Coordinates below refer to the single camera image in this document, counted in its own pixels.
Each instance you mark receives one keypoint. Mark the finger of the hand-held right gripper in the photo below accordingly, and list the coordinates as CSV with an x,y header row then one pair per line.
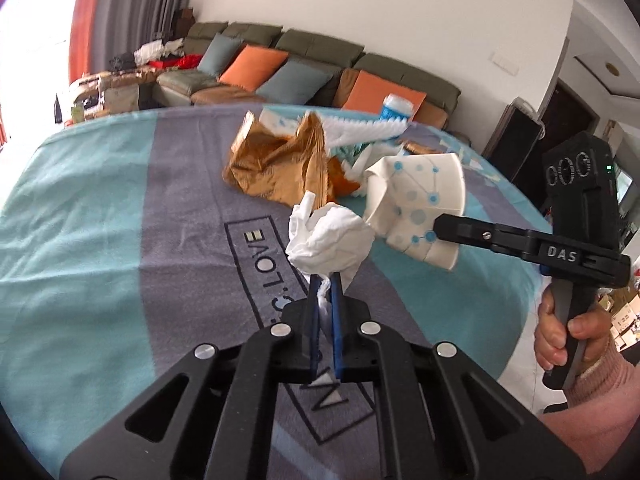
x,y
480,235

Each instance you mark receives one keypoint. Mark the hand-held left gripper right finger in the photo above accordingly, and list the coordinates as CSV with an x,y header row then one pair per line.
x,y
337,330

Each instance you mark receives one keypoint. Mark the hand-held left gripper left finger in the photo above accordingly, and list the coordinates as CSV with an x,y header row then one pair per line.
x,y
315,320

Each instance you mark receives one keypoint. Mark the white paper cup blue dots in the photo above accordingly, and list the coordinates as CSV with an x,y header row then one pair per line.
x,y
415,195

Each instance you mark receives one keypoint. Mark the white tissue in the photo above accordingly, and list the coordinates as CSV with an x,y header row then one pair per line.
x,y
330,235

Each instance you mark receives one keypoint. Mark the green white snack packet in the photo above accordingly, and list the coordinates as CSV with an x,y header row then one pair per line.
x,y
360,130

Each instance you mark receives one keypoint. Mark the person's right hand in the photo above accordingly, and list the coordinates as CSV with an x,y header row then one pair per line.
x,y
547,335

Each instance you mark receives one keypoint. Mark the dark wooden door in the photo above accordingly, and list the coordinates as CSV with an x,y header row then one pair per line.
x,y
570,120

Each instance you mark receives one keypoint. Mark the tall black appliance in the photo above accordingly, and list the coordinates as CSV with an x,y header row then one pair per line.
x,y
512,145

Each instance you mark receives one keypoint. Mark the blue white plastic container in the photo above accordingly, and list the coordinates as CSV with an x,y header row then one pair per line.
x,y
397,107

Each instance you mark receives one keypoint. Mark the crumpled golden brown bag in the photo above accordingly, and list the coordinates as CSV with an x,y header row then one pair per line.
x,y
270,165

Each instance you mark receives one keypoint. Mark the orange cushion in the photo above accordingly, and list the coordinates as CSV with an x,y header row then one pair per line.
x,y
375,92
255,67

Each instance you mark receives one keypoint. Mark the teal grey printed blanket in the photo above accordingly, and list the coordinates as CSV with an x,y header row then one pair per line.
x,y
100,235

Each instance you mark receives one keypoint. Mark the teal cushion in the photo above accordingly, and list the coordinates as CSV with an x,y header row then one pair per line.
x,y
220,55
295,82

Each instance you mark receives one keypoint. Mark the olive green sofa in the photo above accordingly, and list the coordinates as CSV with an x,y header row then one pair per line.
x,y
320,45

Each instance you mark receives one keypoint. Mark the red cloth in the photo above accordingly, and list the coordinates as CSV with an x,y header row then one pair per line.
x,y
180,61

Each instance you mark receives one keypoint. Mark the large beige snack bag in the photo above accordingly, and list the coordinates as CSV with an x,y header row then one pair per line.
x,y
120,97

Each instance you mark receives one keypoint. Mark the white cloth pile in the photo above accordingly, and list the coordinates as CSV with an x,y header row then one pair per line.
x,y
157,50

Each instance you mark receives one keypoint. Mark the grey curtain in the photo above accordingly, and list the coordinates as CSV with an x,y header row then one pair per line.
x,y
145,5

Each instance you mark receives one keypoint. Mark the orange curtain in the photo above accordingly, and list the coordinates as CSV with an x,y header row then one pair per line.
x,y
87,15

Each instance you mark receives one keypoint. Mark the window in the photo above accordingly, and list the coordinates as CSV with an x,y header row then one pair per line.
x,y
35,35

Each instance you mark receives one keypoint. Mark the white wall switch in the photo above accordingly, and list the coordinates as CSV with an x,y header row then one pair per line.
x,y
504,63

